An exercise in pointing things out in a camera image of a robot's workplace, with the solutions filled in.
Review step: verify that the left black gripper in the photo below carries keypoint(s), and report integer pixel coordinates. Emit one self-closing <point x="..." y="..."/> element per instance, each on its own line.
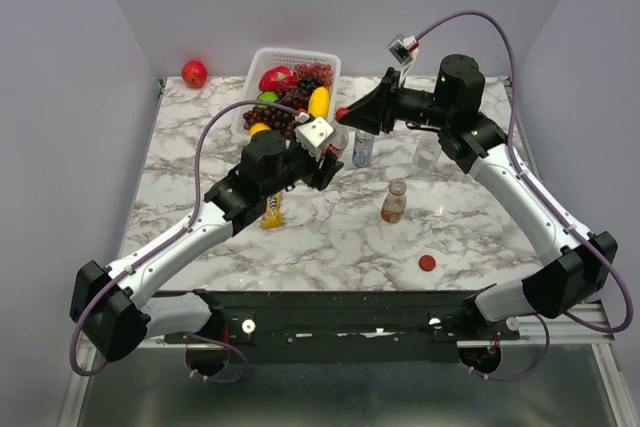
<point x="325" y="173"/>

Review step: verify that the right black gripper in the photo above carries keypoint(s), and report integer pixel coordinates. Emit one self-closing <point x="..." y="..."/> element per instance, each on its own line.
<point x="390" y="100"/>

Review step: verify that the red label clear bottle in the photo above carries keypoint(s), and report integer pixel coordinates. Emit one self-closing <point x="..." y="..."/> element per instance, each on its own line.
<point x="339" y="141"/>

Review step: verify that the small red bottle cap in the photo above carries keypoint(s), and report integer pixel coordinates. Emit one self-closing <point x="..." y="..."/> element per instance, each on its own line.
<point x="340" y="113"/>

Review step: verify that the clear water bottle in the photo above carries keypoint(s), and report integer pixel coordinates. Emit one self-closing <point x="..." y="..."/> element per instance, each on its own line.
<point x="427" y="152"/>

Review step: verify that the brown juice bottle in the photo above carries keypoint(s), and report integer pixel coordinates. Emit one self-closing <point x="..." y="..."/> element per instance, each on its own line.
<point x="394" y="204"/>

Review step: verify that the large red bottle cap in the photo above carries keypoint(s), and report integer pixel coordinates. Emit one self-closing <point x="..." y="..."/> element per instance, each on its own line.
<point x="427" y="263"/>

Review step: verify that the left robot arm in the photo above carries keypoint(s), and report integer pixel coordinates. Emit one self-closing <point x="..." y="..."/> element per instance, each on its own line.
<point x="111" y="305"/>

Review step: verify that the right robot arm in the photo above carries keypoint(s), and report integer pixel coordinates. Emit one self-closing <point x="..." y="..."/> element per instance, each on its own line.
<point x="574" y="258"/>

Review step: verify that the silver blue drink can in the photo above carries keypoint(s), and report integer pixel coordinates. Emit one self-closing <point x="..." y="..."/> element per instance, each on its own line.
<point x="362" y="148"/>

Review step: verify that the yellow mango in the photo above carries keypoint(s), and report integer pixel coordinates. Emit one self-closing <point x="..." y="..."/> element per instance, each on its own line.
<point x="319" y="102"/>

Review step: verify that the red grape bunch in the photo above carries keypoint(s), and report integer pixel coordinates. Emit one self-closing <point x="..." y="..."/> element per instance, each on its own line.
<point x="317" y="72"/>

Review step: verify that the yellow candy packet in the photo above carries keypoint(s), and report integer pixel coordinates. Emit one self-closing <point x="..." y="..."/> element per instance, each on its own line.
<point x="273" y="217"/>

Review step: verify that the orange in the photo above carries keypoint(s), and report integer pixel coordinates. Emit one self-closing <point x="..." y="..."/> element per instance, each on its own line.
<point x="257" y="128"/>

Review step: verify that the green apple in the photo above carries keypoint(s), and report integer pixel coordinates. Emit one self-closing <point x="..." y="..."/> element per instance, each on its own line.
<point x="271" y="97"/>

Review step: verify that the red dragon fruit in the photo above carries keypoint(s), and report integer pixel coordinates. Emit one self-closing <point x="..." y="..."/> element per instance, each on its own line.
<point x="278" y="78"/>

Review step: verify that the white plastic fruit basket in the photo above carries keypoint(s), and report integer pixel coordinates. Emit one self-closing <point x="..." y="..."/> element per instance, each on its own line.
<point x="296" y="98"/>

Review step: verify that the red apple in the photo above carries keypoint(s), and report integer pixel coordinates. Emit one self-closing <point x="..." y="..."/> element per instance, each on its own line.
<point x="195" y="74"/>

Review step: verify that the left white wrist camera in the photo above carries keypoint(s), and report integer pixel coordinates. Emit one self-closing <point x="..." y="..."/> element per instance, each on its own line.
<point x="314" y="136"/>

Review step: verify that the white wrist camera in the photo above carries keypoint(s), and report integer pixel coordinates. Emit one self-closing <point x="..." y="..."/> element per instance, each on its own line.
<point x="314" y="136"/>
<point x="404" y="49"/>

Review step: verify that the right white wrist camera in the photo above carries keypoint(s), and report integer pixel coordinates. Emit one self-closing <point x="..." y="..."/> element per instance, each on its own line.
<point x="404" y="49"/>

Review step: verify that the black mounting base frame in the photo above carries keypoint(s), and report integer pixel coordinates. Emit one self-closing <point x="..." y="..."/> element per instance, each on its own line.
<point x="287" y="327"/>

